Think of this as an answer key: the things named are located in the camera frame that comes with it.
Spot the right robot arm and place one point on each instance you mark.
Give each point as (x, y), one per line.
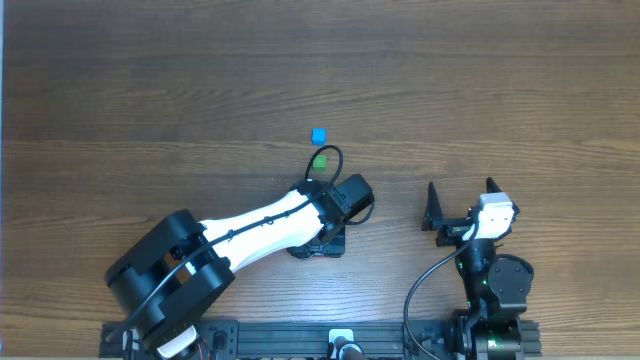
(507, 285)

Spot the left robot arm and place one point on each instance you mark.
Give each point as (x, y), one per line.
(260, 235)

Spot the blue cube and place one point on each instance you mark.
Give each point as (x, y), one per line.
(318, 136)

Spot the mounting rail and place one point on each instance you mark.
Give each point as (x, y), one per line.
(295, 340)

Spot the green cube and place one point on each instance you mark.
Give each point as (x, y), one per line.
(319, 162)

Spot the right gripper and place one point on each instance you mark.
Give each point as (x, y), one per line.
(452, 231)

